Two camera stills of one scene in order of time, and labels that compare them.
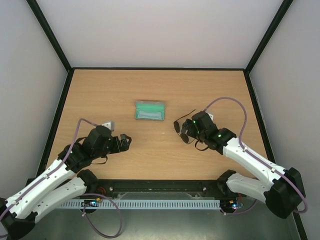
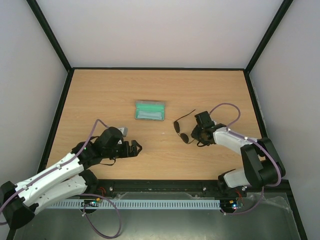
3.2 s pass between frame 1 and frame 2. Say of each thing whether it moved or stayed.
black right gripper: moved
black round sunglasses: stayed
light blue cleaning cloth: stayed
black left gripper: moved
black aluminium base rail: stayed
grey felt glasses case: stayed
